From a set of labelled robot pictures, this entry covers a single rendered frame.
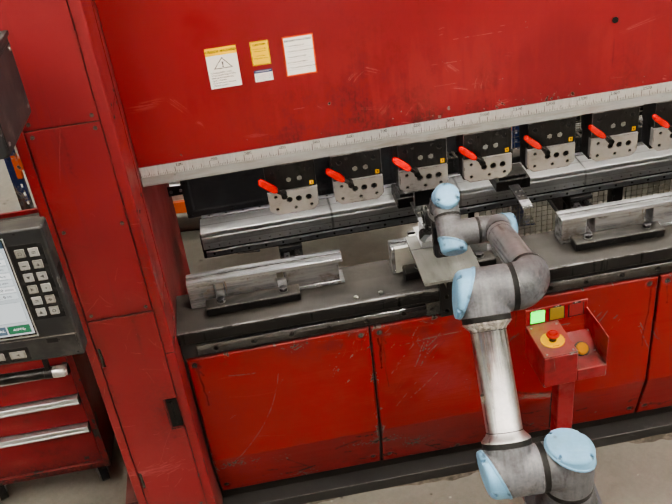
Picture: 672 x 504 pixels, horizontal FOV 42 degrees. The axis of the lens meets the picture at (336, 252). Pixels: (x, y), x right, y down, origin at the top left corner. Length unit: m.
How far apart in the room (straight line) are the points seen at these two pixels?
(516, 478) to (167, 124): 1.32
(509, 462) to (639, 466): 1.44
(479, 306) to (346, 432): 1.17
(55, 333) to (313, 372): 1.03
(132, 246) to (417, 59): 0.94
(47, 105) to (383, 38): 0.90
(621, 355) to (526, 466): 1.20
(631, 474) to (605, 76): 1.48
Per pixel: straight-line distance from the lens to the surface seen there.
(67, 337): 2.13
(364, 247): 4.57
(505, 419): 2.06
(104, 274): 2.50
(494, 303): 2.04
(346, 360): 2.87
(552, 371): 2.70
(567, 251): 2.93
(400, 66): 2.50
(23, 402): 3.30
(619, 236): 2.97
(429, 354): 2.92
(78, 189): 2.36
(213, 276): 2.79
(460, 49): 2.53
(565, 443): 2.10
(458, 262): 2.66
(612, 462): 3.45
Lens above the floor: 2.52
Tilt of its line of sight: 34 degrees down
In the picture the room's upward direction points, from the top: 7 degrees counter-clockwise
